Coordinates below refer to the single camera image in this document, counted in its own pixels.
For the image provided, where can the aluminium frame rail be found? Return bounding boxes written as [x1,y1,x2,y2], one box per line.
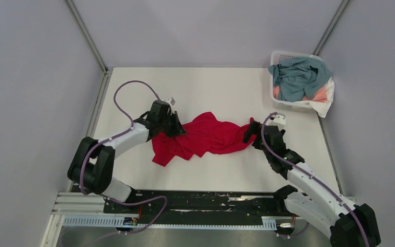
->
[41,192,372,247]

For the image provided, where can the white t-shirt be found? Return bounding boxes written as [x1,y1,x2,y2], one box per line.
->
[307,78,335,118]

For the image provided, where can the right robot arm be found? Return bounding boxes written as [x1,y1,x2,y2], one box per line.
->
[243,121,382,246]

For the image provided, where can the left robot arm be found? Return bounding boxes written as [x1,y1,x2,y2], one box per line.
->
[67,98,186,213]

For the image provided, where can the salmon pink t-shirt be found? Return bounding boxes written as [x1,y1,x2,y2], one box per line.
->
[273,86,328,102]

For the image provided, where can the white slotted cable duct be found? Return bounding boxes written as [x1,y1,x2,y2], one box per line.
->
[62,216,277,231]

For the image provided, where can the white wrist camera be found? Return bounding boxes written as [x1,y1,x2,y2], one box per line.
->
[165,98,175,108]
[268,113,286,130]

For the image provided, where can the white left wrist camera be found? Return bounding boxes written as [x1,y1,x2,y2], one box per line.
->
[165,98,175,108]

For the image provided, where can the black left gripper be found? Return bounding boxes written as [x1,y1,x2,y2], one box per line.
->
[159,111,187,138]

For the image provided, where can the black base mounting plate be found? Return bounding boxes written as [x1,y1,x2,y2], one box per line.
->
[101,190,293,226]

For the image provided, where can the teal t-shirt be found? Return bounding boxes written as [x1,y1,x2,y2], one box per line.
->
[268,57,332,102]

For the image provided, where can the white plastic laundry basket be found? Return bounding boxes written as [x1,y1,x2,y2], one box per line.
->
[270,51,322,113]

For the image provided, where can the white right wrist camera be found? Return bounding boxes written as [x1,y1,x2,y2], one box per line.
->
[268,113,286,130]

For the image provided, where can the red t-shirt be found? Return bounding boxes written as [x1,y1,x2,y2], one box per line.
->
[152,112,257,167]

